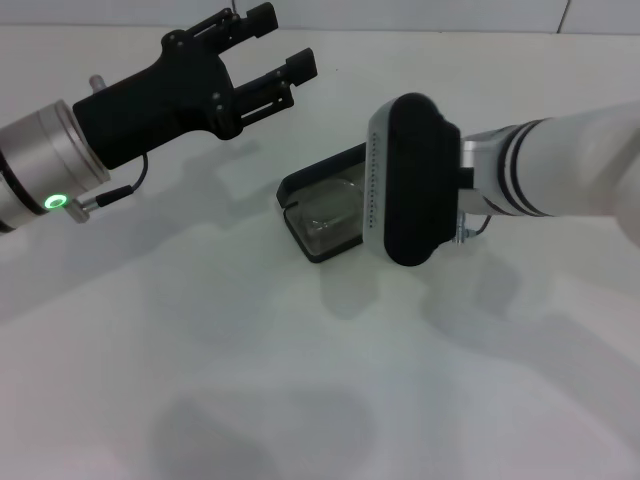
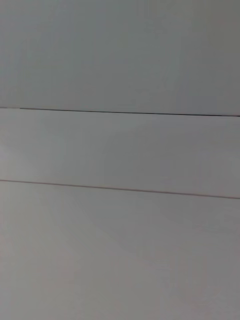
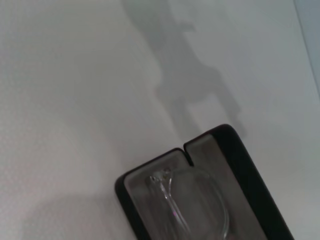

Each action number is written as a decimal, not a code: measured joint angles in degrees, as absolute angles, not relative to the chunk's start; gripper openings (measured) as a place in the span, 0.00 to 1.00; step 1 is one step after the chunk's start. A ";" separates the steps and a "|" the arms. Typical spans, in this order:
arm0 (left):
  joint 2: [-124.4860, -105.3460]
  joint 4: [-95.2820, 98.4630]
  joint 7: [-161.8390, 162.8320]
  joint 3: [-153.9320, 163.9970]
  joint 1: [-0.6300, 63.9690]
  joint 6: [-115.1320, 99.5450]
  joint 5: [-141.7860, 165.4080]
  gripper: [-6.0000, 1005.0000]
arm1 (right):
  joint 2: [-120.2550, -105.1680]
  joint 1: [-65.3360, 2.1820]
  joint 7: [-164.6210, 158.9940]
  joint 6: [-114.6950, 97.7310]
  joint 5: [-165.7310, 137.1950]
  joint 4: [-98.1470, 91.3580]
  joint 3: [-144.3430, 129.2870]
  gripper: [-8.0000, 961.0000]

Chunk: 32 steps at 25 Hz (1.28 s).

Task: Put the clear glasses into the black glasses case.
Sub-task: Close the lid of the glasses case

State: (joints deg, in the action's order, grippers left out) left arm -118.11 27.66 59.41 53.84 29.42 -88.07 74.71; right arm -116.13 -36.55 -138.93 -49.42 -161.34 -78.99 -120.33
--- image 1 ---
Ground thin black right gripper cable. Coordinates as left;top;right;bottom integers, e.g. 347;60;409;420
466;213;495;237

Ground clear plastic glasses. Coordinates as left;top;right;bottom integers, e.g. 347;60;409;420
294;179;365;242

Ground silver cable connector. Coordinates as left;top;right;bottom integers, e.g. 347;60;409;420
64;195;105;225

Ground thin black left gripper cable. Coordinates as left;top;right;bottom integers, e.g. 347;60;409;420
97;152;149;207

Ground black glasses case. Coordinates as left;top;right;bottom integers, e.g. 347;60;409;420
274;142;374;265

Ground small silver right wrist connector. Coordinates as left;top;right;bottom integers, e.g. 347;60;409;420
452;212;475;246

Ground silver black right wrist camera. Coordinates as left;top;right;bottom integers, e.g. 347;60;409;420
366;92;462;267

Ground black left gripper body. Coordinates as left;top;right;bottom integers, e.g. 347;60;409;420
72;29;242;171

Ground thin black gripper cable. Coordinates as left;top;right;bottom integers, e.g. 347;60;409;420
97;152;149;207
466;213;495;237

